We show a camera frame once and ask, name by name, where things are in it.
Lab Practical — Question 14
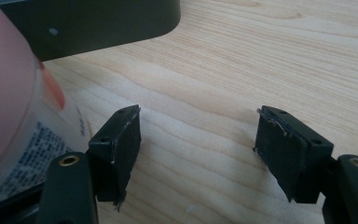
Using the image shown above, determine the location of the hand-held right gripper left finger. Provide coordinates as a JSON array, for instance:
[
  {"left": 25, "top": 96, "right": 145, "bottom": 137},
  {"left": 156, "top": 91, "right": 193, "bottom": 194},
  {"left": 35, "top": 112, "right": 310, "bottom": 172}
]
[{"left": 87, "top": 104, "right": 143, "bottom": 213}]

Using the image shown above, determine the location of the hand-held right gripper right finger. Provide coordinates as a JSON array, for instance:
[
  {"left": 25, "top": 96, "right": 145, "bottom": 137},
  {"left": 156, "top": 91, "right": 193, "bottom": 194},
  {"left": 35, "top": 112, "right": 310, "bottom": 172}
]
[{"left": 253, "top": 105, "right": 336, "bottom": 204}]

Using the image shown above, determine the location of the pink round tub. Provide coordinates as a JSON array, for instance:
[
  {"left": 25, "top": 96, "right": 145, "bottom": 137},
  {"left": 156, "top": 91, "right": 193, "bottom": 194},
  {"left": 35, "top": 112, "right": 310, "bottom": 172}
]
[{"left": 0, "top": 0, "right": 91, "bottom": 204}]

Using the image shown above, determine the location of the black corner rack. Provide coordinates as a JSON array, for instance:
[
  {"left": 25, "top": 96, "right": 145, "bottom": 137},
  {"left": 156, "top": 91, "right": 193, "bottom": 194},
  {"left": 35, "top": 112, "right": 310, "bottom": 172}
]
[{"left": 0, "top": 0, "right": 181, "bottom": 62}]

